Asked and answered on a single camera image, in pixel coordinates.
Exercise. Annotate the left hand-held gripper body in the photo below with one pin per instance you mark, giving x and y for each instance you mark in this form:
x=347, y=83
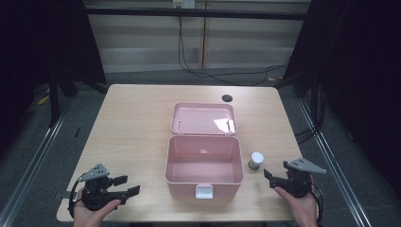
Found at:
x=96, y=192

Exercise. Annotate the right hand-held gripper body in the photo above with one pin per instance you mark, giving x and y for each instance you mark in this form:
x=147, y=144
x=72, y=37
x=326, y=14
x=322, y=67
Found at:
x=298, y=183

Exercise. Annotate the small white-capped bottle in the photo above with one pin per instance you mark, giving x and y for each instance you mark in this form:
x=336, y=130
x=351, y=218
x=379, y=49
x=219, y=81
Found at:
x=256, y=160

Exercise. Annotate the pink plastic storage box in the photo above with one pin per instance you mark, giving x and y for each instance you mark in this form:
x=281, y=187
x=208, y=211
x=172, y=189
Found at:
x=204, y=164

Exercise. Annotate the person's left hand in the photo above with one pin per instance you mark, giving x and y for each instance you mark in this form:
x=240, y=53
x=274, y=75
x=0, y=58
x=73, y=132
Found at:
x=90, y=217

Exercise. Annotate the person's right hand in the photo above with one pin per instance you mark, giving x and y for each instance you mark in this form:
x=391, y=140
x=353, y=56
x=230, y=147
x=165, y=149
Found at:
x=304, y=209

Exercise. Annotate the small black floor piece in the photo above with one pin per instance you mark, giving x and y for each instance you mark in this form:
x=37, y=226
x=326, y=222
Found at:
x=77, y=132

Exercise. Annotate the yellow floor scrap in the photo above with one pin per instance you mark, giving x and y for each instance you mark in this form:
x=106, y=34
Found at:
x=43, y=100

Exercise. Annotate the black curtain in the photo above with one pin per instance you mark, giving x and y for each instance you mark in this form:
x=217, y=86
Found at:
x=41, y=41
x=359, y=63

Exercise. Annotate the aluminium floor rail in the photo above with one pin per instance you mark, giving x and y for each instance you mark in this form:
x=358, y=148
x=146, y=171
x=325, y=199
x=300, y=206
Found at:
x=334, y=164
x=34, y=164

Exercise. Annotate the black metal stand post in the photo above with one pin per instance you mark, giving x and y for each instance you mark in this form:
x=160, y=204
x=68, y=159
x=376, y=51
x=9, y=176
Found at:
x=314, y=104
x=54, y=101

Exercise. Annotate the black horizontal frame bar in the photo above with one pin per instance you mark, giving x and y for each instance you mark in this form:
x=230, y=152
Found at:
x=195, y=13

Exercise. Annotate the white wall socket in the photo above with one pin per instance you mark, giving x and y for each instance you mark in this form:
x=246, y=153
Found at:
x=183, y=3

